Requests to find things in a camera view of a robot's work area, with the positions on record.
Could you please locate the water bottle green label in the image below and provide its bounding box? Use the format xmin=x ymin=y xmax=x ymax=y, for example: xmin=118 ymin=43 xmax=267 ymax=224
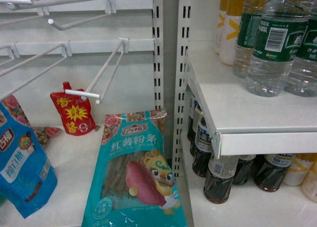
xmin=245 ymin=0 xmax=315 ymax=97

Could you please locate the upper white shelf board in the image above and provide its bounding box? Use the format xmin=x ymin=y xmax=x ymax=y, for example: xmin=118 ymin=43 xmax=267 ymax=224
xmin=186 ymin=41 xmax=317 ymax=157

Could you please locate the white peg hook centre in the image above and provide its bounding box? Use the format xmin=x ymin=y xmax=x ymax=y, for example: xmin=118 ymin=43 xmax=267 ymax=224
xmin=64 ymin=37 xmax=131 ymax=104

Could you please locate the white peg hook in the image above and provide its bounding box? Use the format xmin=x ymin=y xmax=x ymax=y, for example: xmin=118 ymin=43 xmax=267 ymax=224
xmin=64 ymin=37 xmax=131 ymax=104
xmin=0 ymin=41 xmax=72 ymax=100
xmin=48 ymin=0 xmax=116 ymax=31

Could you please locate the white slotted upright right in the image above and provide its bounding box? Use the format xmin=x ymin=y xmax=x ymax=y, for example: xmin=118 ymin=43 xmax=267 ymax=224
xmin=172 ymin=0 xmax=191 ymax=177

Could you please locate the white slotted upright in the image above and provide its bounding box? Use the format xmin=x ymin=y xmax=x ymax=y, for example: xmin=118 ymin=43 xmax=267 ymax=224
xmin=172 ymin=0 xmax=191 ymax=177
xmin=152 ymin=0 xmax=164 ymax=109

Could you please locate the teal sweet potato noodle bag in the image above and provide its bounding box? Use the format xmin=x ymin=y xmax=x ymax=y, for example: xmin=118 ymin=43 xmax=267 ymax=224
xmin=82 ymin=109 xmax=187 ymax=227

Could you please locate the red sauce pouch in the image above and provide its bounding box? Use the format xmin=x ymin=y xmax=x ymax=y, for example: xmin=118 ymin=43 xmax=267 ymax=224
xmin=50 ymin=91 xmax=97 ymax=136

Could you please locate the dark tea bottle front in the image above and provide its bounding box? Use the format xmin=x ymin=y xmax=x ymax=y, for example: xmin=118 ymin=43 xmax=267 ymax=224
xmin=204 ymin=152 xmax=239 ymax=204

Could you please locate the white peg hook left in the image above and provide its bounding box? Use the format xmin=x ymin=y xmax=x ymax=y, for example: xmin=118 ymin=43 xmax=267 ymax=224
xmin=0 ymin=41 xmax=72 ymax=100

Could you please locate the white slotted upright left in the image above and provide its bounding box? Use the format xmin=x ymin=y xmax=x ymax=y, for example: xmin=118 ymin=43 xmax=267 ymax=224
xmin=152 ymin=0 xmax=164 ymax=109

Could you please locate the floral packet behind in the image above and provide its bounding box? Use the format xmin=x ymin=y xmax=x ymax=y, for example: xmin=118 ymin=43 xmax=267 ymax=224
xmin=1 ymin=95 xmax=61 ymax=147

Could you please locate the white peg hook upper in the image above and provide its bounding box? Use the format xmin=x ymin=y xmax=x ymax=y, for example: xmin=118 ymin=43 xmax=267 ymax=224
xmin=48 ymin=0 xmax=116 ymax=31

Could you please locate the dark tea bottle Suntory label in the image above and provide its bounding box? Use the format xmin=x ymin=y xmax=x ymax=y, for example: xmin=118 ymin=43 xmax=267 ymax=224
xmin=254 ymin=153 xmax=295 ymax=192

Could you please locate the blue sugar bag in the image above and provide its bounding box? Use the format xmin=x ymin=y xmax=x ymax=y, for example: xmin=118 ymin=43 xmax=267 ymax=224
xmin=0 ymin=101 xmax=57 ymax=218

